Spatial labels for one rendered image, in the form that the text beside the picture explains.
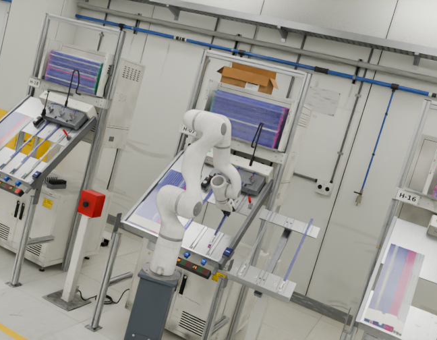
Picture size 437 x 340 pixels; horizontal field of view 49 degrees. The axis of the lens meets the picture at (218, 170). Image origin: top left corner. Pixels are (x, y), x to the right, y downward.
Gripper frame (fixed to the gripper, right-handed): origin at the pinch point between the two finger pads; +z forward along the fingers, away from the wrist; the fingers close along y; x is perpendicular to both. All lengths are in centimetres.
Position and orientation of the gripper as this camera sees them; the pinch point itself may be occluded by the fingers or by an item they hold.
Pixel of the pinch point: (226, 212)
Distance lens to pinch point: 278.1
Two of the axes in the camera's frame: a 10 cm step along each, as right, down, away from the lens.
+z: 1.6, 5.9, 7.9
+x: -3.8, 7.7, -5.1
